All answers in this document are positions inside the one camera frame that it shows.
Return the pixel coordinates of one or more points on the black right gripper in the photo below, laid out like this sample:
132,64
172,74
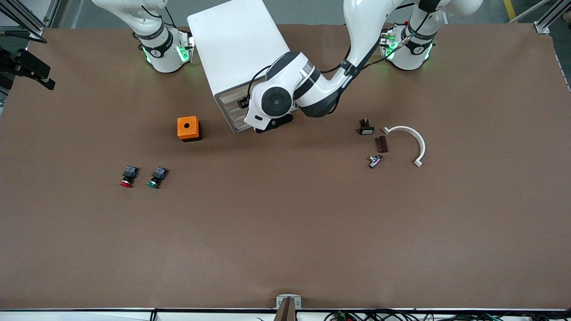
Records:
27,65

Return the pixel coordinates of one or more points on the white curved plastic piece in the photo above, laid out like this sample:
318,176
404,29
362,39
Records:
415,133

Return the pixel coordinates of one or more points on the small silver metal part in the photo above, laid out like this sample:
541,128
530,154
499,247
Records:
374,162

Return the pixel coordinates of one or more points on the small black switch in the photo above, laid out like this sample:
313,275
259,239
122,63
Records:
366,130

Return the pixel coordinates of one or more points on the red push button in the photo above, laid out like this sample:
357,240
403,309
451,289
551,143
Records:
129,173

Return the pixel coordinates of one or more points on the orange button enclosure box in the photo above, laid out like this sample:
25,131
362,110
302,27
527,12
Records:
182,131

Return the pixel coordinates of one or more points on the small brown block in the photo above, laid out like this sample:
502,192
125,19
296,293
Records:
381,144

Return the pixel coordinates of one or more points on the brown table cover mat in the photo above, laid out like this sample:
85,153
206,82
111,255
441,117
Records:
285,232

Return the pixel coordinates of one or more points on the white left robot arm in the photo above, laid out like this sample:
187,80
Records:
366,26

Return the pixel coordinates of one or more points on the brown camera post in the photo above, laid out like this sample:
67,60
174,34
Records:
286,312

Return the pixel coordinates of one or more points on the aluminium frame profile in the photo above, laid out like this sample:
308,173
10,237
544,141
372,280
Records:
546,22
52,11

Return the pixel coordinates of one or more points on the green push button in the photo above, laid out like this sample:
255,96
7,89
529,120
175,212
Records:
158,174

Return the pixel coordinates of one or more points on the grey metal bracket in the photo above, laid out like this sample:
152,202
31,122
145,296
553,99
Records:
298,303

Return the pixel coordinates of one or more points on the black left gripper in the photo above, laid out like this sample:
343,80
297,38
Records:
244,103

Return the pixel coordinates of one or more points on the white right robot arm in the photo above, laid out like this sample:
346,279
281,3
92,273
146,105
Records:
163,51

